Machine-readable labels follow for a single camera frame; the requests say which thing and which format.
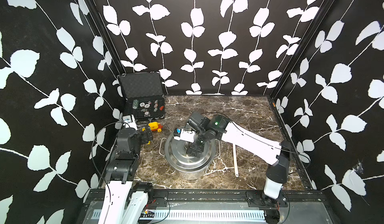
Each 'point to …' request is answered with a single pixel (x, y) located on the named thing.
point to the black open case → (144, 94)
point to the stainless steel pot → (185, 175)
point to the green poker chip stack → (135, 104)
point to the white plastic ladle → (235, 159)
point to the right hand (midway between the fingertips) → (188, 143)
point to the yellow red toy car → (155, 126)
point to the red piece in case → (161, 107)
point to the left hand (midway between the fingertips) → (138, 125)
